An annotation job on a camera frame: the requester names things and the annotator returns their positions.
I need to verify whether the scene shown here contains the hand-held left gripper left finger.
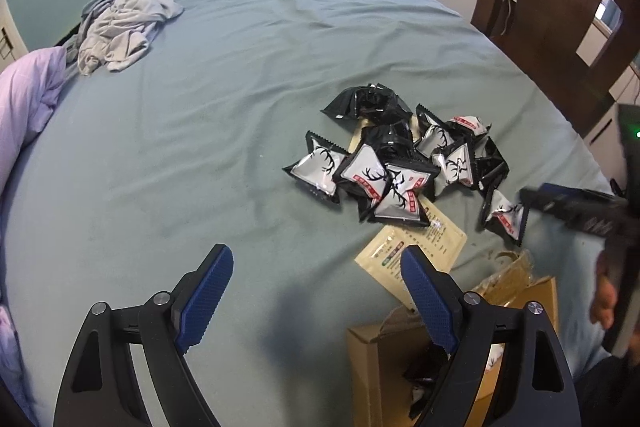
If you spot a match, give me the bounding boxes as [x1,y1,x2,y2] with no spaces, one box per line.
[52,243,235,427]

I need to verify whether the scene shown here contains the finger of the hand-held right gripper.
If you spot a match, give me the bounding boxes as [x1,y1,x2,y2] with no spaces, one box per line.
[543,183,614,202]
[519,187,629,239]

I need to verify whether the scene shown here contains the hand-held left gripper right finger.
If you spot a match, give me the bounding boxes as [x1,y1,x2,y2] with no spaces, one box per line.
[400,244,583,427]

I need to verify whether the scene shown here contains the white antler snack packet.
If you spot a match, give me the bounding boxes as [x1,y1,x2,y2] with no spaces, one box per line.
[479,188,529,242]

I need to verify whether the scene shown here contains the brown cardboard box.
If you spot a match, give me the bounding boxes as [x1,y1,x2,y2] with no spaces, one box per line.
[346,275,559,427]

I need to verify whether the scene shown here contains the pile of antler snack packets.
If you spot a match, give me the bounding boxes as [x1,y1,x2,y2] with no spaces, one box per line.
[281,103,511,228]

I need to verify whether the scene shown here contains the shiny black packet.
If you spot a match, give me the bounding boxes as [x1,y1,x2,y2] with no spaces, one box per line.
[320,82,414,126]

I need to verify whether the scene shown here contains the person's right forearm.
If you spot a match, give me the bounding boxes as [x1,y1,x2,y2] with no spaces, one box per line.
[572,349,640,427]

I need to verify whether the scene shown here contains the person's right hand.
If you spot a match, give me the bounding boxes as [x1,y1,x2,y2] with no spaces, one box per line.
[589,251,620,329]

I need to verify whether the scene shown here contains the beige double sachet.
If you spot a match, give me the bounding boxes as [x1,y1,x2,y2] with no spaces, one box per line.
[354,196,469,309]

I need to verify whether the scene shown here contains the clear brownish plastic bag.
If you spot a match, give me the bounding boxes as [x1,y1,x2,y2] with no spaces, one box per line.
[470,248,535,305]

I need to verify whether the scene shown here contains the white side cabinet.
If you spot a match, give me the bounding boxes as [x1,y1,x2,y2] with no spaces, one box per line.
[575,52,640,180]

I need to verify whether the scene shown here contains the beige single sachet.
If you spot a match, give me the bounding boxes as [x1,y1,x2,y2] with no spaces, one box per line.
[348,119,372,154]

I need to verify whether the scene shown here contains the purple duvet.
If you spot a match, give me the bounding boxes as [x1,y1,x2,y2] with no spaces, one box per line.
[0,46,69,425]

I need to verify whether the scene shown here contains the grey crumpled clothing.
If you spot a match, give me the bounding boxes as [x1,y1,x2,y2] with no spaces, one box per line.
[76,0,186,78]

